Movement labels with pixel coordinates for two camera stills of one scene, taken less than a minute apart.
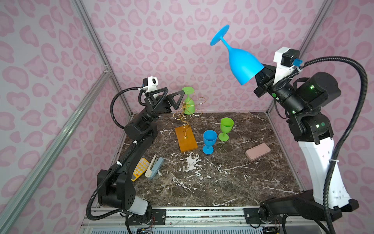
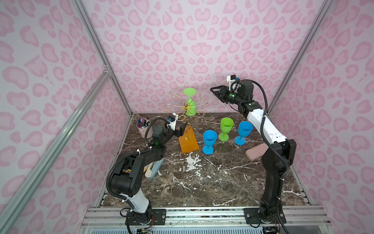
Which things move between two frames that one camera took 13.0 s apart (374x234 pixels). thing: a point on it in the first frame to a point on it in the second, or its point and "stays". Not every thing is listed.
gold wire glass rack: x=181 y=114 stays
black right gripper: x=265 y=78 to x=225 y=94
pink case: x=257 y=151 stays
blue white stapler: x=154 y=166 stays
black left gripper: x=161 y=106 to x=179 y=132
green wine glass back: x=189 y=103 stays
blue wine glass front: x=210 y=137 stays
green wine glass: x=226 y=125 stays
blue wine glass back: x=244 y=65 to x=245 y=129
